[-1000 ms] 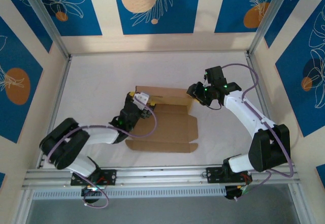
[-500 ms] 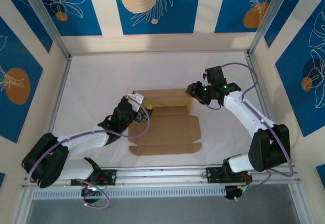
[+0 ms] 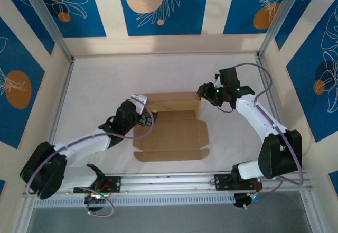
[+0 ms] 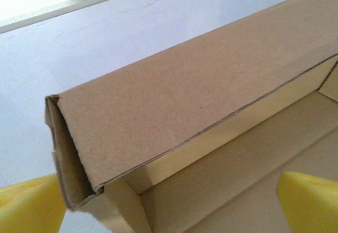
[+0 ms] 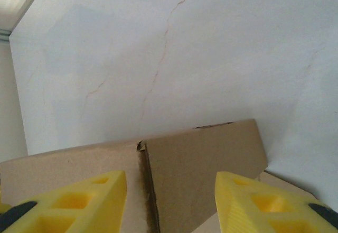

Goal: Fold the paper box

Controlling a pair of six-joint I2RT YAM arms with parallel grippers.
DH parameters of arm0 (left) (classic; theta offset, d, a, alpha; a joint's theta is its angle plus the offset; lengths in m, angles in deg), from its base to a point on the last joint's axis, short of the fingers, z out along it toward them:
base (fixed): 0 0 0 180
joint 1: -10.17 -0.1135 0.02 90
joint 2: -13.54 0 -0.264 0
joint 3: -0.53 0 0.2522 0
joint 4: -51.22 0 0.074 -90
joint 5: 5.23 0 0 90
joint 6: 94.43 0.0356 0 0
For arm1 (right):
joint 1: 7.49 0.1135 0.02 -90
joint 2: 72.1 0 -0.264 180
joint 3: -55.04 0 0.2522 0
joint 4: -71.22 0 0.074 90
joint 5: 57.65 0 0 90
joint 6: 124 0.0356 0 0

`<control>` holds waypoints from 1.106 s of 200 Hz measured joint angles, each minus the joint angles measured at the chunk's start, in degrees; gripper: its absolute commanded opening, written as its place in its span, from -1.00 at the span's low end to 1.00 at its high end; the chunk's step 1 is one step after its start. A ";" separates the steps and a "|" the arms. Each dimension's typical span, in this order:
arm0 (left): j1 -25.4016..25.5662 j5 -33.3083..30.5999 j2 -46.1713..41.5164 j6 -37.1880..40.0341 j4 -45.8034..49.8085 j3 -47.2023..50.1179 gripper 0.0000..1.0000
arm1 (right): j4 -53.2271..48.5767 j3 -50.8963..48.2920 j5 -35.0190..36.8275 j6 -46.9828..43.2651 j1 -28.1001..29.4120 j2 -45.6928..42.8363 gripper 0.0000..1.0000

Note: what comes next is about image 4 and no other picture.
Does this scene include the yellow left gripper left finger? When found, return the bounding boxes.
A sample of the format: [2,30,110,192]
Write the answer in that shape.
[0,173,67,233]

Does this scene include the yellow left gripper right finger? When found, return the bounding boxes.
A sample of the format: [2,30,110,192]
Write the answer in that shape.
[276,171,338,233]

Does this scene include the brown cardboard box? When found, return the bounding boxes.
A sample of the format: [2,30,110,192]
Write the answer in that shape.
[43,0,338,233]

